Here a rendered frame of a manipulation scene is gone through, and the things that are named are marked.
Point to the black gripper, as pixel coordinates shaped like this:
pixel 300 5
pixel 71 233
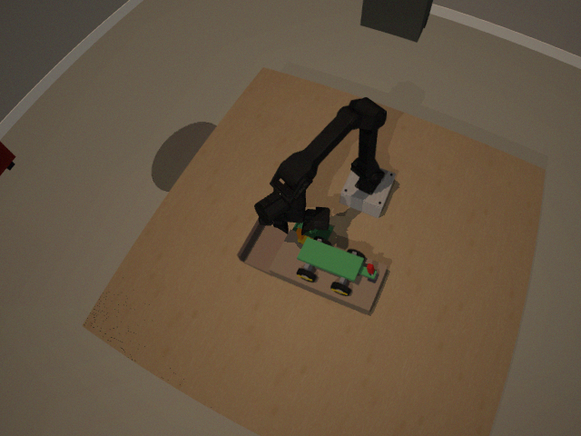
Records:
pixel 318 219

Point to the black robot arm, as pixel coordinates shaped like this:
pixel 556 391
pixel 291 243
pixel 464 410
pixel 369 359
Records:
pixel 300 168

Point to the green tray floor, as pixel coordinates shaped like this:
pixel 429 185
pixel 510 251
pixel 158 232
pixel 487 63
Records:
pixel 315 232

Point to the tan wooden ramp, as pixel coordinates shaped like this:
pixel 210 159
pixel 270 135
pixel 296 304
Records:
pixel 274 252

